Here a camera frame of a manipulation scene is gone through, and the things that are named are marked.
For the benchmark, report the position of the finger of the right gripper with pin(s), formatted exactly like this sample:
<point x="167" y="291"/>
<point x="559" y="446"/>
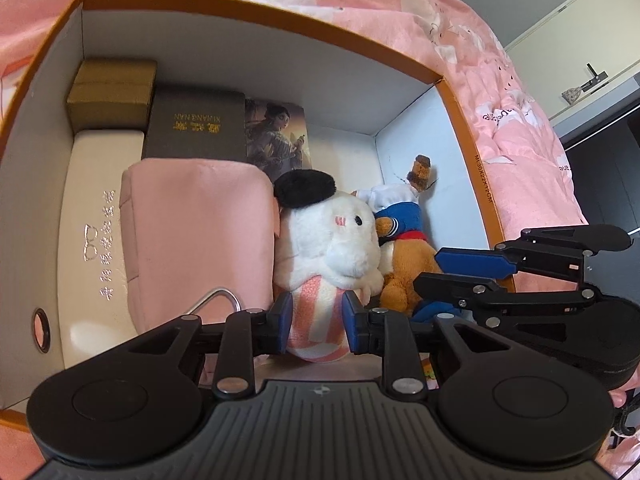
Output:
<point x="584" y="328"/>
<point x="557" y="252"/>

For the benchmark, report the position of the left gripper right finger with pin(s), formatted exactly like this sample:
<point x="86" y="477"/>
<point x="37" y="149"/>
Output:
<point x="496" y="399"/>

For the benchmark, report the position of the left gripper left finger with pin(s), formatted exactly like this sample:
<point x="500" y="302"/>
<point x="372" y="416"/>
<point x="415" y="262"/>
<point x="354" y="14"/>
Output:
<point x="150" y="395"/>

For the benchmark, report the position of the white glasses case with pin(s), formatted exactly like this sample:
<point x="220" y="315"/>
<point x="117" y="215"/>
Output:
<point x="93" y="313"/>

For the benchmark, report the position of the brown bear plush sailor outfit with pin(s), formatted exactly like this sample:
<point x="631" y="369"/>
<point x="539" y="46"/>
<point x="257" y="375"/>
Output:
<point x="405" y="250"/>

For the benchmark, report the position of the white plush with black beret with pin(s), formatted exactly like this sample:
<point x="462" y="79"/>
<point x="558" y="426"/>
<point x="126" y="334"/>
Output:
<point x="327" y="246"/>

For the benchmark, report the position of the pink fabric pouch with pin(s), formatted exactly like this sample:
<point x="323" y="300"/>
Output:
<point x="190" y="226"/>

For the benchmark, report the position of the orange cardboard storage box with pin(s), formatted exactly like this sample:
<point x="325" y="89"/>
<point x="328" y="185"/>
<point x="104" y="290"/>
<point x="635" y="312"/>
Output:
<point x="370" y="109"/>

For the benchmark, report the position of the dark Xi Jiang Nan box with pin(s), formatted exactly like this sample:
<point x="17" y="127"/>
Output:
<point x="188" y="122"/>

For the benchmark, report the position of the illustrated woman picture card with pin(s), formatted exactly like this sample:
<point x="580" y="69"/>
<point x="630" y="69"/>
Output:
<point x="276" y="137"/>

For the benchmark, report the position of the pink patterned duvet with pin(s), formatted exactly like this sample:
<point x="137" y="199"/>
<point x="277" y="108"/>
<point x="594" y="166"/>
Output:
<point x="524" y="164"/>

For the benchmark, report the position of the gold cardboard box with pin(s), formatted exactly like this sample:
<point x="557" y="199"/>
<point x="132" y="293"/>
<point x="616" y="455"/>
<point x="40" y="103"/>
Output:
<point x="111" y="93"/>

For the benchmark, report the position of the white door with handle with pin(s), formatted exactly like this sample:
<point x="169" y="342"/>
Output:
<point x="577" y="53"/>

